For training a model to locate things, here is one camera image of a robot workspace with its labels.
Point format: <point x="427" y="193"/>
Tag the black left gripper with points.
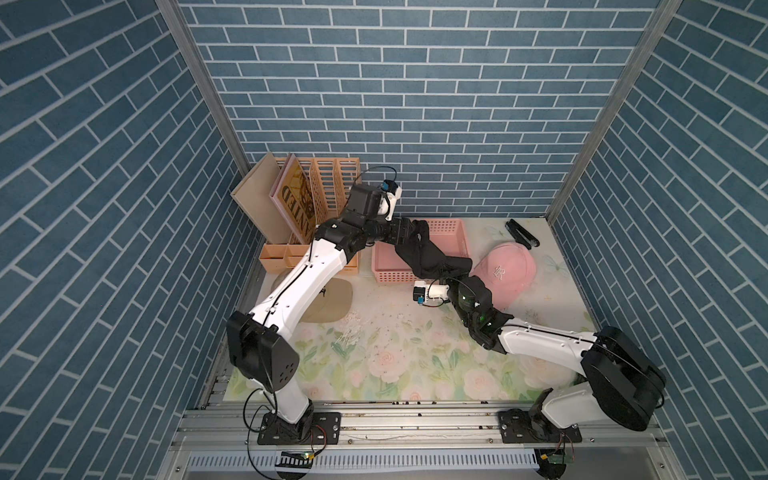
<point x="395" y="230"/>

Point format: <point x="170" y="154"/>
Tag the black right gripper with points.
<point x="454" y="282"/>

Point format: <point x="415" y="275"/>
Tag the black baseball cap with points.
<point x="427" y="260"/>

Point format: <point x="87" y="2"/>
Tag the pink baseball cap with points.
<point x="507" y="271"/>

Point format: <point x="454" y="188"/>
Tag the beige baseball cap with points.
<point x="332" y="304"/>

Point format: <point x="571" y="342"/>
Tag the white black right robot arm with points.
<point x="620" y="382"/>

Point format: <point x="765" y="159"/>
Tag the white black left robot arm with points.
<point x="259" y="340"/>

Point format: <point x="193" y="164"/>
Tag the pink perforated plastic basket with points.
<point x="412" y="243"/>

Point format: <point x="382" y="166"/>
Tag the black stapler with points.
<point x="521" y="235"/>

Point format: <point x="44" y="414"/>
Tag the peach plastic desk organizer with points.
<point x="312" y="192"/>

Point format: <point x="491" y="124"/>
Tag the wanted poster book pink edge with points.
<point x="292" y="195"/>

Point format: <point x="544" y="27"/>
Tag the floral table mat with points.
<point x="388" y="348"/>

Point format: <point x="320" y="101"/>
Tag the beige flat board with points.
<point x="252" y="195"/>

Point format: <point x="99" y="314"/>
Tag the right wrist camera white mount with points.
<point x="430" y="293"/>

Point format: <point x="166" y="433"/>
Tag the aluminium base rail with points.
<point x="411" y="441"/>

